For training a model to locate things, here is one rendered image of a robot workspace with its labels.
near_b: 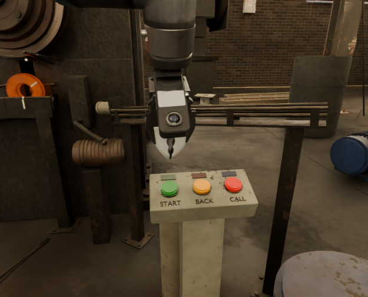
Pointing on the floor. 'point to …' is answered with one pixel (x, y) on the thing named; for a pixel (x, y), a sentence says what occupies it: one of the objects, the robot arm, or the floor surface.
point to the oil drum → (320, 88)
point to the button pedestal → (201, 224)
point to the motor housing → (98, 181)
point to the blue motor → (359, 155)
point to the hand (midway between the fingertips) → (170, 156)
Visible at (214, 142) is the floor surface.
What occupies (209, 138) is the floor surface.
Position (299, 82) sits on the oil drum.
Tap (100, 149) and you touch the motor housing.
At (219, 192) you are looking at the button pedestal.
